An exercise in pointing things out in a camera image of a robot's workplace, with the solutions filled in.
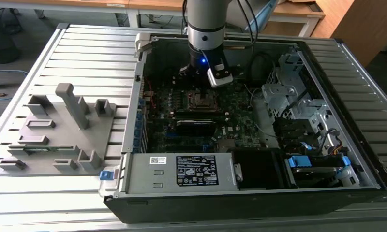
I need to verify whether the CPU silver plate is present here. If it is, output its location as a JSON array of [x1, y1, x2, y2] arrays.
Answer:
[[194, 93, 215, 107]]

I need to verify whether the metal socket cover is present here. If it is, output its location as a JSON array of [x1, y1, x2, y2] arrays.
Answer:
[[188, 91, 220, 111]]

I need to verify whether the CPU socket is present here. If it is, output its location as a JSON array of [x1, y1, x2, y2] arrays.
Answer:
[[185, 89, 223, 112]]

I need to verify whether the black RAM slot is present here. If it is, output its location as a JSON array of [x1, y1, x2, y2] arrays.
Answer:
[[175, 109, 226, 116]]

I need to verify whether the black expansion slot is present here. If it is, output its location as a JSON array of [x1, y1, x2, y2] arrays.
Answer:
[[167, 138, 204, 144], [165, 145, 204, 152]]

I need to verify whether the silver drive cage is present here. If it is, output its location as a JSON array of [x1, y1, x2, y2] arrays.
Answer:
[[260, 52, 306, 119]]

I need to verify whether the green motherboard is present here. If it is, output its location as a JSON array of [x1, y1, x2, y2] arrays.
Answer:
[[140, 77, 271, 154]]

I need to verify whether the black graphics card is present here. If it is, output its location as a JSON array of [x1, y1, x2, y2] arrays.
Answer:
[[175, 119, 216, 136]]

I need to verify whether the grey chipset heatsink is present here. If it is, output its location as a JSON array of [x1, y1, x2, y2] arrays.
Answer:
[[218, 139, 236, 150]]

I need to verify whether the black fan shroud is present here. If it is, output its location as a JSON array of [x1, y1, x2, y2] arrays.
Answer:
[[231, 147, 292, 191]]

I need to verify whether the wooden cabinet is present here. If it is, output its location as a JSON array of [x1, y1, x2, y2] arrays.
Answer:
[[311, 0, 387, 67]]

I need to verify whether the hard disk in blue carrier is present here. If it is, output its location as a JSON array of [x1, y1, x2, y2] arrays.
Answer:
[[284, 154, 351, 189]]

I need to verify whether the grey power supply unit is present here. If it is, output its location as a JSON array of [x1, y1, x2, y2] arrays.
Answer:
[[124, 152, 243, 194]]

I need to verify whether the grey parts rack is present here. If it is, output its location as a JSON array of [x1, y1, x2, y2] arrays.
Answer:
[[0, 83, 116, 175]]

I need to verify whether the black PC case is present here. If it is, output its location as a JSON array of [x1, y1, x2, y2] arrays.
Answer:
[[97, 32, 387, 224]]

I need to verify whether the black bin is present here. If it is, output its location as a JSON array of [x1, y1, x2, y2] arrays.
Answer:
[[0, 31, 21, 65]]

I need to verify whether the grey floor stand base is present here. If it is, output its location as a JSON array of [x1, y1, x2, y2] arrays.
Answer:
[[0, 72, 23, 90]]

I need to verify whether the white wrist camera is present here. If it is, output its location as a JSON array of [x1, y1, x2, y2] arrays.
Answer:
[[206, 63, 235, 88]]

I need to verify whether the thick black cable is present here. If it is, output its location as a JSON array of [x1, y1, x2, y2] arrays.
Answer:
[[248, 52, 278, 84]]

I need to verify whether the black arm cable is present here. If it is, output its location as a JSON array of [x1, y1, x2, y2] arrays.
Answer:
[[235, 0, 260, 48]]

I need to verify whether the wooden desk white frame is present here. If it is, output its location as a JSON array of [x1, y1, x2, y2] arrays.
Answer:
[[128, 0, 326, 37], [0, 0, 132, 27]]

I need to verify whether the black plastic drive bracket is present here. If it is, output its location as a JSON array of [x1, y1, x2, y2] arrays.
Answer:
[[272, 117, 322, 152]]

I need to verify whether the black cable with connector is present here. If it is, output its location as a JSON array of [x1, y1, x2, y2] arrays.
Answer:
[[320, 128, 340, 152]]

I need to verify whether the coloured wire bundle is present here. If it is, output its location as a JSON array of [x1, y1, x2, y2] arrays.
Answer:
[[330, 145, 348, 156]]

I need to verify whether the blue network cable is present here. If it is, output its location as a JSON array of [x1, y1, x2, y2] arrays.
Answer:
[[0, 69, 29, 101]]

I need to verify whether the black wire basket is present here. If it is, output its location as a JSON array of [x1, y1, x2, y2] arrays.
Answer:
[[0, 7, 23, 34]]

